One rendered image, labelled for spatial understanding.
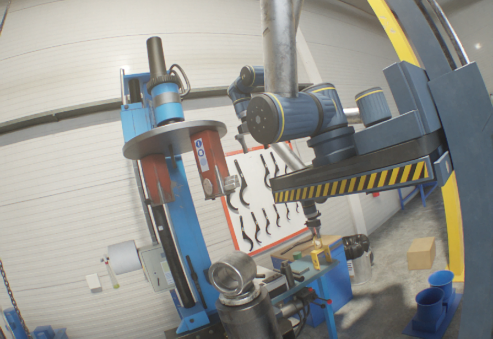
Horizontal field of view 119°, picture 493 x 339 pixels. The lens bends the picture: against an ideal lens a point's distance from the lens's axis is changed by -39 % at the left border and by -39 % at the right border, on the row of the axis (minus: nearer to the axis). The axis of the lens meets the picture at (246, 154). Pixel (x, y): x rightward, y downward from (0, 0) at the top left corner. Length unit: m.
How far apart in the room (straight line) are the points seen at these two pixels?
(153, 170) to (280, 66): 0.85
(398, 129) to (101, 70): 3.67
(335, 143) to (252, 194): 2.65
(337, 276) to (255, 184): 1.79
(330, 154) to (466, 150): 0.56
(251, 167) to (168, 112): 2.53
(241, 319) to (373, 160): 0.71
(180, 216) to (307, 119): 1.07
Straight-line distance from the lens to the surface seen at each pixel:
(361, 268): 3.57
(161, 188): 1.32
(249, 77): 1.16
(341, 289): 3.20
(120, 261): 2.04
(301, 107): 0.92
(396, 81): 0.80
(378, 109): 1.51
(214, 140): 1.13
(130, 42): 4.11
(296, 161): 1.66
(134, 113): 1.60
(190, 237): 1.65
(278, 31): 0.93
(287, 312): 1.72
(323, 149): 1.05
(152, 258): 2.06
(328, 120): 1.03
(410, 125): 0.76
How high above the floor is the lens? 1.90
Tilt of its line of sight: 7 degrees up
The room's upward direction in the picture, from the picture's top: 16 degrees counter-clockwise
